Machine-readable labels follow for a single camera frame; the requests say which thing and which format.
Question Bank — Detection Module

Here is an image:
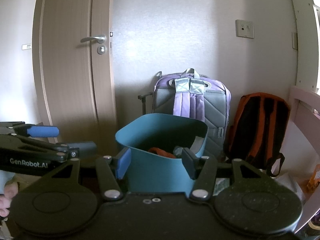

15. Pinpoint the red plastic bag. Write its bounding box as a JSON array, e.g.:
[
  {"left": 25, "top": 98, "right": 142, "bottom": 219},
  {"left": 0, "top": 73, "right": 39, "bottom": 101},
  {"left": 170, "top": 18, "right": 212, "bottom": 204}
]
[{"left": 148, "top": 147, "right": 176, "bottom": 159}]

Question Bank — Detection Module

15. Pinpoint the teal plastic trash bin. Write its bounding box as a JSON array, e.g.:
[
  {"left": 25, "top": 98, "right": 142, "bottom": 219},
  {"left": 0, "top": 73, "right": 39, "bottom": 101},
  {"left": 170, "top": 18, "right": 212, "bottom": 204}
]
[{"left": 116, "top": 113, "right": 208, "bottom": 194}]

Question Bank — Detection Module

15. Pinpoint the person's left hand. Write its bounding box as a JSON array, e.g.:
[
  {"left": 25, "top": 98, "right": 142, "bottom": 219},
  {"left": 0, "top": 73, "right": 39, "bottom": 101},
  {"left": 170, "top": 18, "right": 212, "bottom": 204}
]
[{"left": 0, "top": 181, "right": 19, "bottom": 218}]

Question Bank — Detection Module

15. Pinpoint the black orange backpack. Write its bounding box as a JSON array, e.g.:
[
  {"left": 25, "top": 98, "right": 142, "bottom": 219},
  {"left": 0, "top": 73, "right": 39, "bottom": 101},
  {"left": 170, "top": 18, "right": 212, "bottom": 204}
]
[{"left": 224, "top": 92, "right": 290, "bottom": 178}]

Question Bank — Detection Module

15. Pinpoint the purple grey backpack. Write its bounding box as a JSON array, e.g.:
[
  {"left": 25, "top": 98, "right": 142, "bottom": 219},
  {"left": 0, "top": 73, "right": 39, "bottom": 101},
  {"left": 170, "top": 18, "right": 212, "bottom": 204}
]
[{"left": 152, "top": 68, "right": 232, "bottom": 159}]

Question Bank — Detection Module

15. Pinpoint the beige wooden door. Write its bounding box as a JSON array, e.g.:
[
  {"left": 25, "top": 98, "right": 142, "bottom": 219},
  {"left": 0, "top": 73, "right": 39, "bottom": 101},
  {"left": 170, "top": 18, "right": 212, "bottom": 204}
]
[{"left": 32, "top": 0, "right": 117, "bottom": 148}]

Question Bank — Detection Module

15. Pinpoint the white bookshelf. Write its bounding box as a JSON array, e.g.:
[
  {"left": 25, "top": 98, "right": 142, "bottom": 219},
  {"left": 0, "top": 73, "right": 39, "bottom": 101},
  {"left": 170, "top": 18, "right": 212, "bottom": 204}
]
[{"left": 292, "top": 0, "right": 319, "bottom": 92}]

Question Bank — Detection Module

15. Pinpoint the black trolley handle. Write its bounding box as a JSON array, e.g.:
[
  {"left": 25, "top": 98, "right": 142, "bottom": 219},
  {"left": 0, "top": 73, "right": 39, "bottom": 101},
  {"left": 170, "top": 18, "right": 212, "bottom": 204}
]
[{"left": 138, "top": 92, "right": 153, "bottom": 115}]

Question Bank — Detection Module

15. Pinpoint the silver door handle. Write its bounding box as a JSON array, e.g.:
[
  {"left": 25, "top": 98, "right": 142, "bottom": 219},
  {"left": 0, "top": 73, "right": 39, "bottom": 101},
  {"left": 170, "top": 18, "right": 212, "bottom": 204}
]
[{"left": 80, "top": 35, "right": 106, "bottom": 55}]

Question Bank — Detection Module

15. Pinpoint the pink bed frame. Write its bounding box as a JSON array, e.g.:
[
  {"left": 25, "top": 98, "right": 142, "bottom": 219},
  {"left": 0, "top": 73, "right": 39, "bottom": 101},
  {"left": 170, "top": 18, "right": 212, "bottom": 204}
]
[{"left": 280, "top": 86, "right": 319, "bottom": 233}]

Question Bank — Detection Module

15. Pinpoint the beige wall socket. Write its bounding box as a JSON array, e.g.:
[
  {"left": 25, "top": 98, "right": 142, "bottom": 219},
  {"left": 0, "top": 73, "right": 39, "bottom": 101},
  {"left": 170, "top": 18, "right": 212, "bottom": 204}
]
[{"left": 235, "top": 20, "right": 254, "bottom": 38}]

